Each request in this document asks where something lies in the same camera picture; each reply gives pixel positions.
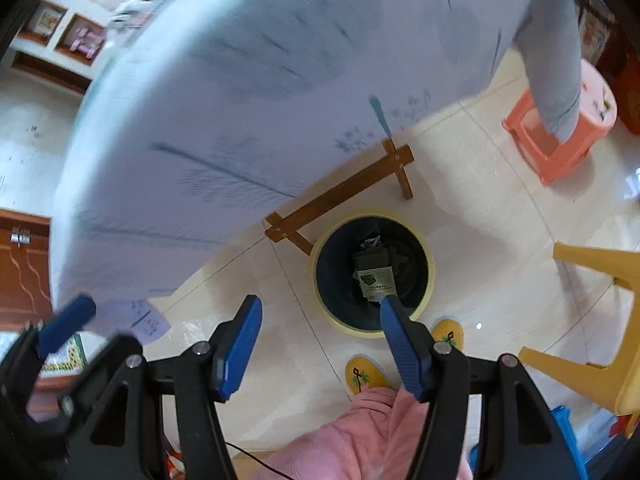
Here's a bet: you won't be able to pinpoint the brown wooden door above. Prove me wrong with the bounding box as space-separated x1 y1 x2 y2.
0 209 53 332

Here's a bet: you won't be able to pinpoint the right yellow slipper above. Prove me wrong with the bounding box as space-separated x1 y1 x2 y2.
431 318 465 351

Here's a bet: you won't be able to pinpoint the yellow rimmed trash bin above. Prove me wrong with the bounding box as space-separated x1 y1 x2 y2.
310 211 436 338

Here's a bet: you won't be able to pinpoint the grey white carton box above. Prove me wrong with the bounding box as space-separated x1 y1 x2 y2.
356 248 397 304

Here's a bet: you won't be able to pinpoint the pink plastic stool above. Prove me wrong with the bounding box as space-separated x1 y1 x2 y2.
502 60 617 185

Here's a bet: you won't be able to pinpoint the yellow plastic chair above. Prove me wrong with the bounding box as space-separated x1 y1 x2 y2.
518 243 639 416

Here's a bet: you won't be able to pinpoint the pink dumbbells on shelf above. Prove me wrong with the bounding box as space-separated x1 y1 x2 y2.
70 27 104 58

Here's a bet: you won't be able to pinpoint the white teal patterned tablecloth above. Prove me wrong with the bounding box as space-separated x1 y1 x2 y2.
49 0 581 335

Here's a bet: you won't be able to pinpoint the black cable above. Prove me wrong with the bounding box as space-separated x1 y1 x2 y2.
224 440 296 480

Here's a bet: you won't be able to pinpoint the pink trousers legs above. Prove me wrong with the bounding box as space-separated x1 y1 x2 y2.
249 383 474 480

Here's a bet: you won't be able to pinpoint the wooden table frame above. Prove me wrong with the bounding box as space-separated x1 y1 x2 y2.
265 139 414 256

